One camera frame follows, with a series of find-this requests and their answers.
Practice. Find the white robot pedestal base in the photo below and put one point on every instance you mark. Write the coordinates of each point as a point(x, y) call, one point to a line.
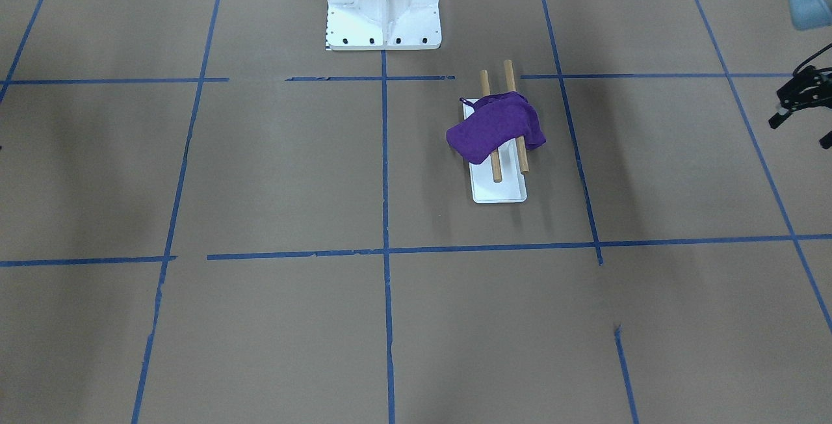
point(376, 25)

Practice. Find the white towel rack base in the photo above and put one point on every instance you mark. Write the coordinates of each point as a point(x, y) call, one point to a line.
point(498, 179)

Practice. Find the purple towel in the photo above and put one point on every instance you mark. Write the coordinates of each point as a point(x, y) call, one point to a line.
point(489, 126)

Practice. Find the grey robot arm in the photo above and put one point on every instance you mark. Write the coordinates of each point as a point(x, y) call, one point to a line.
point(807, 15)

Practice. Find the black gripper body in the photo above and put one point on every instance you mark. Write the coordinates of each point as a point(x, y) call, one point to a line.
point(801, 92)

